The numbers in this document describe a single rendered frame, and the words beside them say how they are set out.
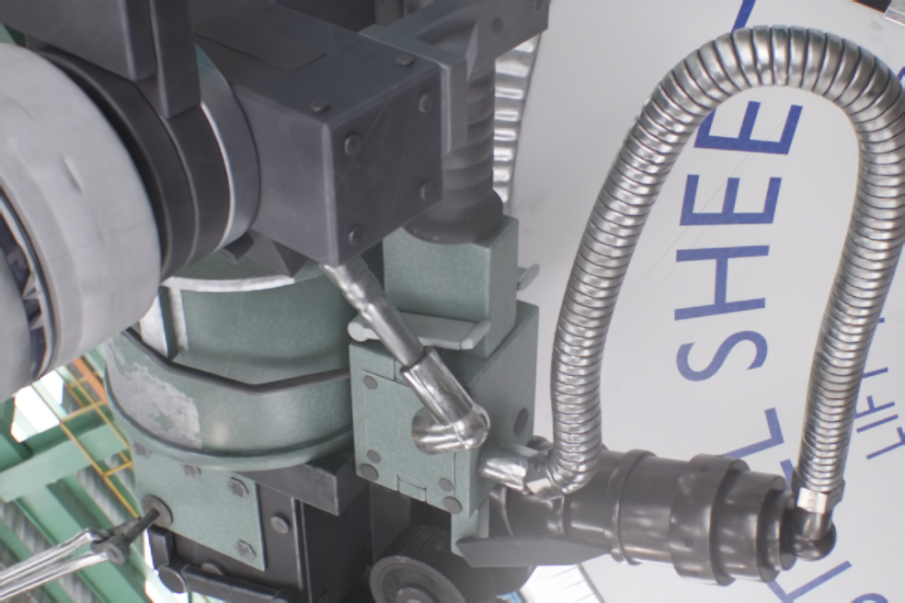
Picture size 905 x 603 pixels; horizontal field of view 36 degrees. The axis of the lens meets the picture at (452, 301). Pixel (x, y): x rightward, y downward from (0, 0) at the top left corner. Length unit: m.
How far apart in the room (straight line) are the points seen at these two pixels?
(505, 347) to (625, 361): 0.23
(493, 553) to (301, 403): 0.11
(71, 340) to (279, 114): 0.08
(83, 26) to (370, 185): 0.09
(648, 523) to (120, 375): 0.25
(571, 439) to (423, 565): 0.15
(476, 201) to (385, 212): 0.13
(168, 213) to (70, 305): 0.04
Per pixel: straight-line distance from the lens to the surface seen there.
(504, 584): 0.74
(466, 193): 0.54
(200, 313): 0.58
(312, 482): 0.63
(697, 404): 0.84
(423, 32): 0.46
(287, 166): 0.40
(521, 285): 0.58
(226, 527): 0.70
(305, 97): 0.39
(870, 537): 0.94
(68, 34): 0.39
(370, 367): 0.59
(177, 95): 0.39
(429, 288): 0.57
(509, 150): 0.73
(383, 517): 0.72
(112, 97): 0.39
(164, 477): 0.71
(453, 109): 0.44
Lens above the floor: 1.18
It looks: 9 degrees up
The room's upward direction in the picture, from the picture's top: 114 degrees counter-clockwise
